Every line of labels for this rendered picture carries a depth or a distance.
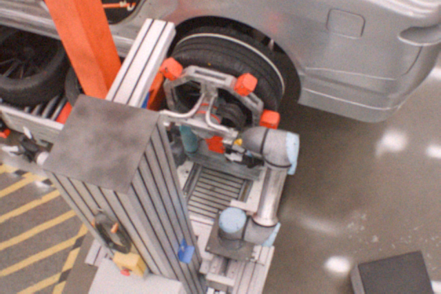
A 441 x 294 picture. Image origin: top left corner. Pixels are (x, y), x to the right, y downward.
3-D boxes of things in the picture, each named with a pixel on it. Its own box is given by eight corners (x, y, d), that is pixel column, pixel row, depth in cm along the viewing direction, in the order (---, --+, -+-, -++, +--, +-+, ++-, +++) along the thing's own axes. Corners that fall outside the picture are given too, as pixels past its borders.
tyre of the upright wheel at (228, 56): (167, 16, 275) (188, 89, 330) (149, 47, 263) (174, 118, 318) (285, 37, 256) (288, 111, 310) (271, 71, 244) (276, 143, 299)
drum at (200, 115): (228, 111, 285) (227, 96, 273) (215, 142, 275) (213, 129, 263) (204, 104, 288) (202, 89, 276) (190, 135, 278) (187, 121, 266)
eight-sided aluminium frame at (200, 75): (262, 139, 298) (264, 83, 251) (258, 149, 294) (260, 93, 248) (176, 114, 310) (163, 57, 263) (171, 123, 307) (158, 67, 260)
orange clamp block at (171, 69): (184, 67, 266) (171, 56, 262) (178, 78, 263) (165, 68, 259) (176, 71, 272) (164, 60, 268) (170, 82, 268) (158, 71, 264)
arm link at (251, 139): (232, 145, 208) (247, 160, 256) (258, 152, 206) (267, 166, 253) (240, 118, 210) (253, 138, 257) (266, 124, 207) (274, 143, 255)
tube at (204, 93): (208, 95, 267) (207, 82, 258) (194, 124, 258) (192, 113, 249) (177, 87, 271) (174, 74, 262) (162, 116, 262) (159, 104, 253)
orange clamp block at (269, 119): (263, 116, 278) (279, 120, 276) (259, 127, 274) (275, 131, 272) (264, 108, 272) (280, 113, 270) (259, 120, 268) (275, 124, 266)
